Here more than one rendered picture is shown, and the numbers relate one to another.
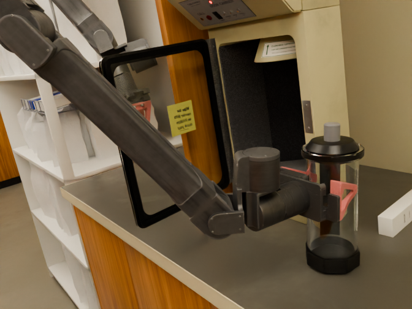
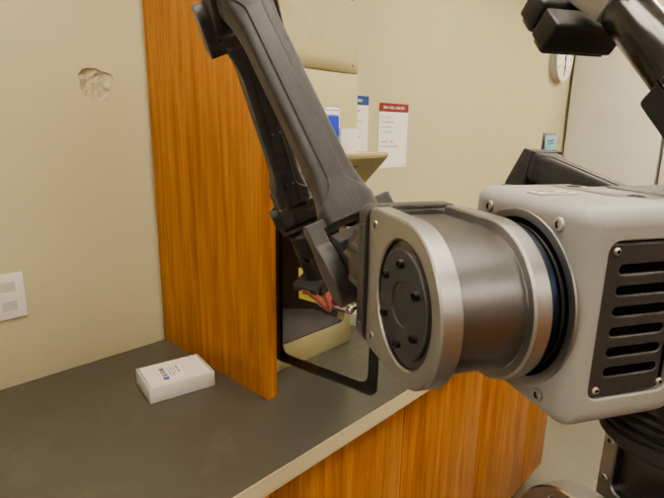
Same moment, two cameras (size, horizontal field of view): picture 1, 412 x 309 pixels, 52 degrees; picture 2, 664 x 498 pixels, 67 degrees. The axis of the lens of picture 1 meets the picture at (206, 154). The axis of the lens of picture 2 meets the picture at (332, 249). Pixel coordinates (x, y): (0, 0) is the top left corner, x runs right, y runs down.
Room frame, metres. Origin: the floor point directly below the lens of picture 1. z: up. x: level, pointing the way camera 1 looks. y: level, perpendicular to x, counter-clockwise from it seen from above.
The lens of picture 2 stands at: (1.25, 1.13, 1.57)
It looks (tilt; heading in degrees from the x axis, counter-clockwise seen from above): 14 degrees down; 256
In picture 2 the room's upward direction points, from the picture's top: 1 degrees clockwise
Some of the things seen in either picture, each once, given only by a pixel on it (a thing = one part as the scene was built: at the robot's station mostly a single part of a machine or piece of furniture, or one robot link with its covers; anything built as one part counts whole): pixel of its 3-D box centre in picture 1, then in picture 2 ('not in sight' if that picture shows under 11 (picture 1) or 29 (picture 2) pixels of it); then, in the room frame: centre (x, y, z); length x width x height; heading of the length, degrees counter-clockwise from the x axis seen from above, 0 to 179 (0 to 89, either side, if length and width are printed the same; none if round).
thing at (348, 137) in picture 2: not in sight; (344, 140); (0.92, -0.12, 1.54); 0.05 x 0.05 x 0.06; 18
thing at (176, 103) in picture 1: (173, 130); (323, 297); (1.01, 0.07, 1.19); 0.30 x 0.01 x 0.40; 129
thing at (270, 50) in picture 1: (290, 44); not in sight; (1.02, -0.24, 1.34); 0.18 x 0.18 x 0.05
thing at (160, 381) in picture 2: not in sight; (175, 376); (1.35, -0.06, 0.96); 0.16 x 0.12 x 0.04; 22
